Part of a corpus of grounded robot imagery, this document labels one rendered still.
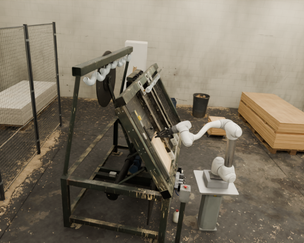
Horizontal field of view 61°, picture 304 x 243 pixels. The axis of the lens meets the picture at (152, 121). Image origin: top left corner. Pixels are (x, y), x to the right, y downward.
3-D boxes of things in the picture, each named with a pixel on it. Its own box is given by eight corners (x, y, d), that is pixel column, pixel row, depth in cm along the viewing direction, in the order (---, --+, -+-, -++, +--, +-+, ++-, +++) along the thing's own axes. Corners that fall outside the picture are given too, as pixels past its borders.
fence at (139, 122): (166, 178, 320) (169, 177, 319) (131, 112, 295) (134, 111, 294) (167, 176, 324) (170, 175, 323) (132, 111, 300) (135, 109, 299)
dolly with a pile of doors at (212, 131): (228, 139, 644) (230, 125, 629) (207, 138, 642) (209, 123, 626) (221, 129, 701) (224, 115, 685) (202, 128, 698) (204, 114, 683)
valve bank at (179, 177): (183, 201, 328) (185, 186, 319) (172, 199, 330) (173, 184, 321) (185, 179, 374) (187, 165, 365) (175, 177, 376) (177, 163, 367)
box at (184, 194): (188, 204, 298) (190, 191, 291) (178, 202, 300) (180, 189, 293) (188, 197, 309) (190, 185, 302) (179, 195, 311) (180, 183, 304)
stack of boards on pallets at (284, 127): (314, 156, 595) (325, 125, 565) (270, 154, 591) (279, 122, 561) (268, 117, 822) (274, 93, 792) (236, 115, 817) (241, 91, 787)
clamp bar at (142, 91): (170, 161, 357) (186, 155, 349) (130, 85, 326) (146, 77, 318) (171, 157, 366) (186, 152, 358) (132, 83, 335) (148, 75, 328)
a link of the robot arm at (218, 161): (218, 168, 348) (221, 154, 339) (226, 175, 332) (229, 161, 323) (208, 169, 342) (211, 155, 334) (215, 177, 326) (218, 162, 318)
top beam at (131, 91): (118, 108, 268) (126, 104, 265) (114, 99, 266) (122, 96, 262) (154, 70, 470) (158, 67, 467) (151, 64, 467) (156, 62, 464)
